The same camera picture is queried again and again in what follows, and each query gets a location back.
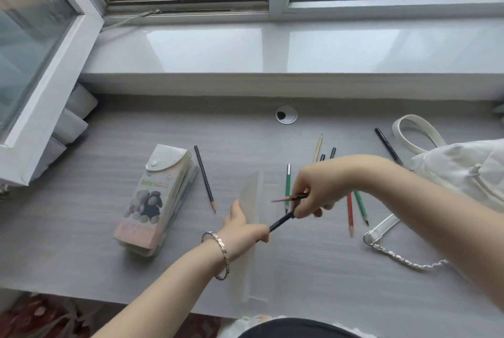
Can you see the printed pencil box with snap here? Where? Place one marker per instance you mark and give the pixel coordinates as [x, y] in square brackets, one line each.
[151, 202]

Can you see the red floral cloth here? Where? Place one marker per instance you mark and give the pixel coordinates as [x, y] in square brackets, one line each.
[47, 318]

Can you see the person's left hand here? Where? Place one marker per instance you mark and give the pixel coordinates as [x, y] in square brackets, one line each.
[244, 236]

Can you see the open white window sash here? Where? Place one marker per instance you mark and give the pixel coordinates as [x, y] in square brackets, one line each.
[43, 54]

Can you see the grey window sill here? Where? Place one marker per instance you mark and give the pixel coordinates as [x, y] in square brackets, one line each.
[291, 48]

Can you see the white leather bag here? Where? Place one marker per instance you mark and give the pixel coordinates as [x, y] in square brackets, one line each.
[460, 168]

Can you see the person's black clothing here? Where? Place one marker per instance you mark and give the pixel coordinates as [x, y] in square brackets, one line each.
[299, 329]

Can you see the black pencil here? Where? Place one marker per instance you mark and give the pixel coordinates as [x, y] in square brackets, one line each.
[280, 221]
[389, 147]
[204, 178]

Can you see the person's right forearm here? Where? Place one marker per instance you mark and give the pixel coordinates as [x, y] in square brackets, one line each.
[429, 211]

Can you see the person's left forearm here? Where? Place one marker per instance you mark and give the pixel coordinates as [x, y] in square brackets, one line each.
[165, 294]

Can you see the beige wooden pencil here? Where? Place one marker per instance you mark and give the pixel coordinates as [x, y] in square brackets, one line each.
[318, 148]

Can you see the red pencil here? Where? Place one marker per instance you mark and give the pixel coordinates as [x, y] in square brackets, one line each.
[284, 198]
[350, 215]

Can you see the person's left thumb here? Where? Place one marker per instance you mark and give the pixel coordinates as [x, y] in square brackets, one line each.
[238, 211]

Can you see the translucent plastic pencil case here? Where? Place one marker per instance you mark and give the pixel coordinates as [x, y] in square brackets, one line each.
[258, 271]

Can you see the person's right thumb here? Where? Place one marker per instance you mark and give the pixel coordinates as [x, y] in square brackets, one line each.
[302, 208]

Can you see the person's right hand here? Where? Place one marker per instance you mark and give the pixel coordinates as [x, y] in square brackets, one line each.
[325, 182]

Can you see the green pencil with silver end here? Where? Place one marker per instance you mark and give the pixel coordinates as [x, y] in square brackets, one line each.
[288, 180]

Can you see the white paper roll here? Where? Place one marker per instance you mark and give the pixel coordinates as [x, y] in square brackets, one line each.
[47, 158]
[82, 100]
[70, 126]

